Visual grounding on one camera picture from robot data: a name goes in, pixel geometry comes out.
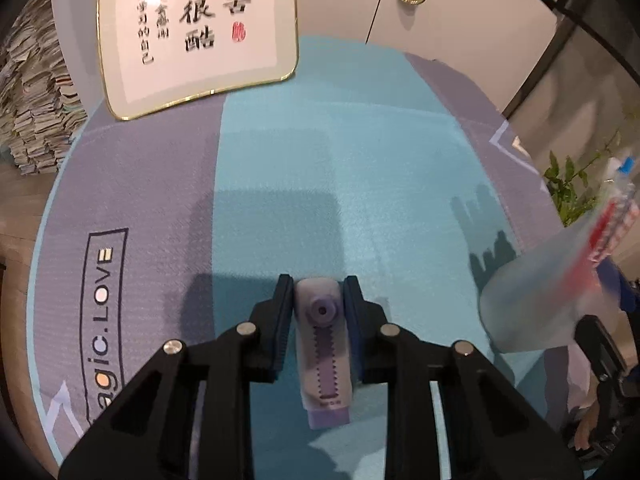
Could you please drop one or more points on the white lilac correction tape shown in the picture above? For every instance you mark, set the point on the white lilac correction tape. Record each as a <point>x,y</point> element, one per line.
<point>325,360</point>

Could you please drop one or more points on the tall stack of papers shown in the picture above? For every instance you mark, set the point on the tall stack of papers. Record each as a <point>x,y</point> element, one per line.
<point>35,110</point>

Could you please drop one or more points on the framed calligraphy sign board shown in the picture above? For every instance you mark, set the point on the framed calligraphy sign board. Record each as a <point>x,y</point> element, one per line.
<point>225,72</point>

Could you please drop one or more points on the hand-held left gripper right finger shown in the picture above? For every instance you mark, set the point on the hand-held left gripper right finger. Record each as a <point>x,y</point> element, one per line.
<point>365,330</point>

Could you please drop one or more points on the green leafy plant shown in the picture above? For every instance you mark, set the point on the green leafy plant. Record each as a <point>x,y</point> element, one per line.
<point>570,185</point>

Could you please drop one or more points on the blue grey printed desk mat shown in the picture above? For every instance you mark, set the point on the blue grey printed desk mat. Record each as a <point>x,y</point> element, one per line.
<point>375,160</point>

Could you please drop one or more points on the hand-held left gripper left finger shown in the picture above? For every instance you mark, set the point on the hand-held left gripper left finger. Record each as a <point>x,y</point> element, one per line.
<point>272,330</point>

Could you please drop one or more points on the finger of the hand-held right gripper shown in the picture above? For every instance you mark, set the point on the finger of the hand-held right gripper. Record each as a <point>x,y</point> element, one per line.
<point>625,290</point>
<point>600,350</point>

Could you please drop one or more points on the pink patterned pen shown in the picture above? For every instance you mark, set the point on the pink patterned pen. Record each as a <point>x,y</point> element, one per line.
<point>617,220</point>

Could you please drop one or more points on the white lower cabinet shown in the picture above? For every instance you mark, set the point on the white lower cabinet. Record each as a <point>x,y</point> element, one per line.
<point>475,25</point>

